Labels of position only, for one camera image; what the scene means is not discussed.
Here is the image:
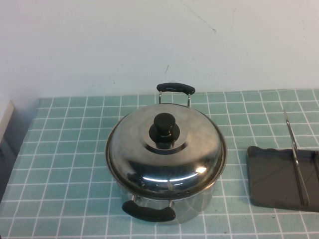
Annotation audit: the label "steel pot lid black knob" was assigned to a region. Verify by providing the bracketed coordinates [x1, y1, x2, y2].
[106, 103, 227, 195]

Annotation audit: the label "black lid rack metal wire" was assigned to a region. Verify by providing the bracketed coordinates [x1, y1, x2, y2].
[247, 109, 319, 213]

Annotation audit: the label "beige panel edge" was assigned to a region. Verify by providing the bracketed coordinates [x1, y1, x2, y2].
[0, 99, 23, 160]

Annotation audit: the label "stainless steel pot black handles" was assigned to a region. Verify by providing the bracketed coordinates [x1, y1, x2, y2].
[104, 83, 228, 226]

